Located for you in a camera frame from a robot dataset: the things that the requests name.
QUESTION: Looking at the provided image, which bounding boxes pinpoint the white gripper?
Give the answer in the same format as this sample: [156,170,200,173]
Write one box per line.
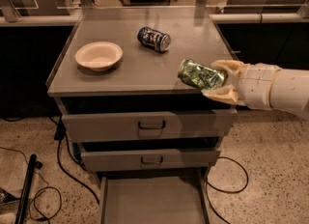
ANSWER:
[202,60,281,110]

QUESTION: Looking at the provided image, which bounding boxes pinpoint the crushed green can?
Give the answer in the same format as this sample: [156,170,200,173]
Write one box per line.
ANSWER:
[178,59,227,90]

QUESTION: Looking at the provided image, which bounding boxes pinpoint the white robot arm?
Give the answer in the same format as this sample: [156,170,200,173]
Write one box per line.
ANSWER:
[202,60,309,120]

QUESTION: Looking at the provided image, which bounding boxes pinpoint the blue soda can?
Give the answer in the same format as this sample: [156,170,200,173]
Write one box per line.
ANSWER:
[137,27,171,53]

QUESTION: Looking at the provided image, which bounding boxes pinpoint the grey drawer cabinet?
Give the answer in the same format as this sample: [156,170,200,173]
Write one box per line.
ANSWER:
[46,6,252,224]

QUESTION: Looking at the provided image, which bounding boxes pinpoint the grey middle drawer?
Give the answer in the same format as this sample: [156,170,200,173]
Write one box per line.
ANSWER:
[80,138,220,172]

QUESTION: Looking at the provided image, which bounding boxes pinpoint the grey drawer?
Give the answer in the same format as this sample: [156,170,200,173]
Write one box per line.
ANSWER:
[98,169,210,224]
[80,138,220,172]
[57,95,237,143]

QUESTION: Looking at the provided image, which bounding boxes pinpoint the grey top drawer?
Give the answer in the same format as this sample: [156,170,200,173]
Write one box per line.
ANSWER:
[57,95,237,143]

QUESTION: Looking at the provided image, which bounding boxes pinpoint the grey bottom drawer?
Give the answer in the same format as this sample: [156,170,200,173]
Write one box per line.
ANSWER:
[98,169,210,224]

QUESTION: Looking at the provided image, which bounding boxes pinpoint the white bowl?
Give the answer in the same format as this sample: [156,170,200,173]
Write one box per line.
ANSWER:
[75,42,123,71]

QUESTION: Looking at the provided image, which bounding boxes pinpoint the black pole on floor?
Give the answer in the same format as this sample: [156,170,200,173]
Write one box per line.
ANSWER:
[14,154,37,224]

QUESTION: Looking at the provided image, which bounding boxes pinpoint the white rail pipe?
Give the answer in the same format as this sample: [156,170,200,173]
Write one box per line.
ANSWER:
[210,14,309,24]

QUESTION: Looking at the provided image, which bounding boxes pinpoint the black cable right floor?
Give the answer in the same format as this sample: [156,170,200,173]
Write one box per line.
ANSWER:
[205,155,250,224]

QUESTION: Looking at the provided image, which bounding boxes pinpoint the black cable floor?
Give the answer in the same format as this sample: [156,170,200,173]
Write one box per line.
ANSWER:
[205,155,250,224]
[47,115,100,205]

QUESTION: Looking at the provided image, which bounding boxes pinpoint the black cable left floor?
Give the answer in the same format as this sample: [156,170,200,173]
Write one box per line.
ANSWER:
[47,115,100,205]

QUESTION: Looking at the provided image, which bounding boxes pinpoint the thin black cable loop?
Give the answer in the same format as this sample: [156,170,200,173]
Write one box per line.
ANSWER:
[0,145,63,223]

